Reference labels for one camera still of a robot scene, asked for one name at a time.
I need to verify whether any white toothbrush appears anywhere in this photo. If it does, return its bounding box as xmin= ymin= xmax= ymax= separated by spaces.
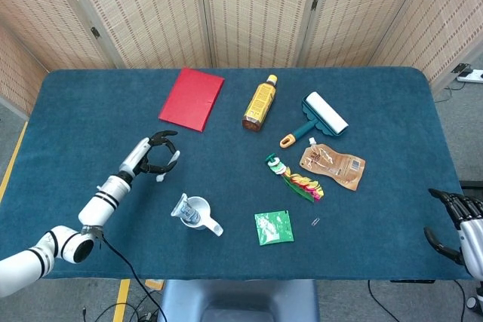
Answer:
xmin=155 ymin=150 xmax=181 ymax=183

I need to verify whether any blue white toothpaste tube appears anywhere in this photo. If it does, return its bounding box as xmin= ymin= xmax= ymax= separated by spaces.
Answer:
xmin=170 ymin=192 xmax=203 ymax=225

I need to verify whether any green foil sachet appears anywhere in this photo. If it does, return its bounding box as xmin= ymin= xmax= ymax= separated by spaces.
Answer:
xmin=254 ymin=209 xmax=295 ymax=247

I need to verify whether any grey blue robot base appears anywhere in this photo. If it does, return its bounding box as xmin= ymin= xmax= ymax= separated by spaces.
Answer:
xmin=156 ymin=279 xmax=321 ymax=322

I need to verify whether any red notebook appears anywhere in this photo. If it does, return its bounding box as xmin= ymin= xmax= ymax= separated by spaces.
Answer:
xmin=158 ymin=67 xmax=226 ymax=133

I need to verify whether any brown spout pouch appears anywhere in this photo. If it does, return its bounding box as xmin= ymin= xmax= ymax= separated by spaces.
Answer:
xmin=299 ymin=136 xmax=367 ymax=192

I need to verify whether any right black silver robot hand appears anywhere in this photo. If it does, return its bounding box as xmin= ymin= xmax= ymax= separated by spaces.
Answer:
xmin=423 ymin=188 xmax=483 ymax=284

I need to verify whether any colourful feather shuttlecock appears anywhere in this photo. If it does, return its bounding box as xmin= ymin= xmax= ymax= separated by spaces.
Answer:
xmin=264 ymin=153 xmax=325 ymax=204

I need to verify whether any white power strip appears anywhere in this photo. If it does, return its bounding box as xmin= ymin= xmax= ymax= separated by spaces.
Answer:
xmin=456 ymin=68 xmax=483 ymax=84

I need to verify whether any woven bamboo folding screen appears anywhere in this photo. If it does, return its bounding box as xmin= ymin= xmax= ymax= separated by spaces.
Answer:
xmin=0 ymin=0 xmax=483 ymax=115

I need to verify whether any black floor cable with plug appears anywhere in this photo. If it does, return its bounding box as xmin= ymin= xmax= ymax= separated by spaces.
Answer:
xmin=82 ymin=290 xmax=163 ymax=322

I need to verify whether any dark teal tablecloth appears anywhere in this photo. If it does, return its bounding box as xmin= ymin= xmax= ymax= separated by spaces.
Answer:
xmin=0 ymin=66 xmax=471 ymax=282

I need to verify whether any white plastic cup with handle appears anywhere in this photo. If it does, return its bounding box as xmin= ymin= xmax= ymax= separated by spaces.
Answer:
xmin=179 ymin=196 xmax=224 ymax=238

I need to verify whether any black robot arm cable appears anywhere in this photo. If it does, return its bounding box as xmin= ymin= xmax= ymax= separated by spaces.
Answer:
xmin=85 ymin=225 xmax=167 ymax=322

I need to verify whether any yellow label drink bottle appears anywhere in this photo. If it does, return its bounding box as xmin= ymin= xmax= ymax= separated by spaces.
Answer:
xmin=241 ymin=74 xmax=279 ymax=133

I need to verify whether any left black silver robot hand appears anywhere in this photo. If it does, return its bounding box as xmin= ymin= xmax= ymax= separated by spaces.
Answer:
xmin=118 ymin=130 xmax=181 ymax=183

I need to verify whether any teal lint roller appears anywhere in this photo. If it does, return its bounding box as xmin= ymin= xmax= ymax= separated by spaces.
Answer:
xmin=278 ymin=90 xmax=349 ymax=149

